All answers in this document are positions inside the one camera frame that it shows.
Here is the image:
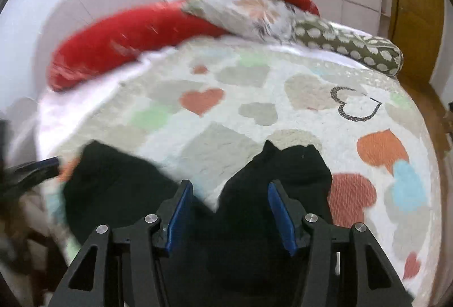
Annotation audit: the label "heart-print quilt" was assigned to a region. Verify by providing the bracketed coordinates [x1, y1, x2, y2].
[46, 41, 441, 307]

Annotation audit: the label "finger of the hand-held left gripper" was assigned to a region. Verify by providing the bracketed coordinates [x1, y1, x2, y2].
[0, 156, 61, 196]

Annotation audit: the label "floral print pillow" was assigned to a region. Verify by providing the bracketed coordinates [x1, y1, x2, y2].
[182, 0, 301, 44]

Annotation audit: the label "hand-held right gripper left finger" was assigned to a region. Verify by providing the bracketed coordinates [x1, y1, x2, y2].
[44, 180, 195, 307]

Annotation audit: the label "long red pillow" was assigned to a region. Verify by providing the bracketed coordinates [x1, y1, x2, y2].
[48, 0, 227, 92]

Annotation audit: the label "white pink fleece blanket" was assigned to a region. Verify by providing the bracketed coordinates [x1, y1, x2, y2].
[7, 48, 178, 166]

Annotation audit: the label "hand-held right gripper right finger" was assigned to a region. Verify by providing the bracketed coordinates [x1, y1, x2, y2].
[267, 180, 414, 307]

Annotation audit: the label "black pants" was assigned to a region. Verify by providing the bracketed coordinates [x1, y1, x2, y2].
[63, 139, 334, 307]

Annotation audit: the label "green white-patterned bolster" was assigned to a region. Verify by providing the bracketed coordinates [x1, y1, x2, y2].
[294, 20, 405, 77]

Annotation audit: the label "wooden door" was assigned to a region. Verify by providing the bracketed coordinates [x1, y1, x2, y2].
[387, 0, 446, 84]

